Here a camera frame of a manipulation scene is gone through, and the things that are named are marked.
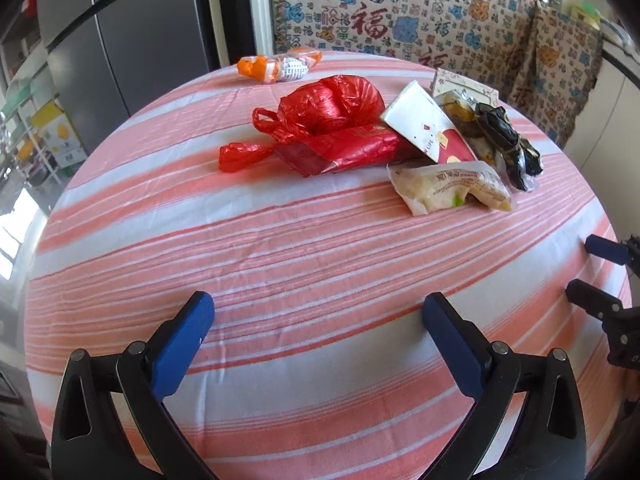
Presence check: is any beige bread wrapper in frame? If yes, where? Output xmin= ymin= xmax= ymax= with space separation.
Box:
xmin=387 ymin=160 xmax=513 ymax=217

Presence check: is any white red paper envelope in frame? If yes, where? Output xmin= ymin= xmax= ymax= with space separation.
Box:
xmin=381 ymin=80 xmax=476 ymax=165

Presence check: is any red plastic bag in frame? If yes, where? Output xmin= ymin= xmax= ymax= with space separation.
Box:
xmin=218 ymin=74 xmax=388 ymax=175

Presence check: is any red packet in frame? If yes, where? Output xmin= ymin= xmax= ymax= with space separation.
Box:
xmin=274 ymin=124 xmax=422 ymax=178

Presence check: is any white kitchen cabinet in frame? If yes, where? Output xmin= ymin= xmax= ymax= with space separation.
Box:
xmin=564 ymin=42 xmax=639 ymax=238

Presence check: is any folded patterned paper box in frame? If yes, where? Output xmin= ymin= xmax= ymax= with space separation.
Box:
xmin=431 ymin=68 xmax=499 ymax=107

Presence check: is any patterned fu character blanket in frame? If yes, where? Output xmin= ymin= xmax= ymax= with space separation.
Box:
xmin=271 ymin=0 xmax=603 ymax=146

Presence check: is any pink striped tablecloth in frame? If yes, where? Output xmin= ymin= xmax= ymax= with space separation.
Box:
xmin=25 ymin=68 xmax=631 ymax=479

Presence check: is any yellow white cardboard box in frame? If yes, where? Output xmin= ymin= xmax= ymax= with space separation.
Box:
xmin=30 ymin=100 xmax=87 ymax=168

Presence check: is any orange white snack wrapper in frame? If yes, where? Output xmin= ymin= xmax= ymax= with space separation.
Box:
xmin=236 ymin=49 xmax=322 ymax=84

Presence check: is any grey refrigerator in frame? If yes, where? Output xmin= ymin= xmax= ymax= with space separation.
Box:
xmin=37 ymin=0 xmax=219 ymax=152

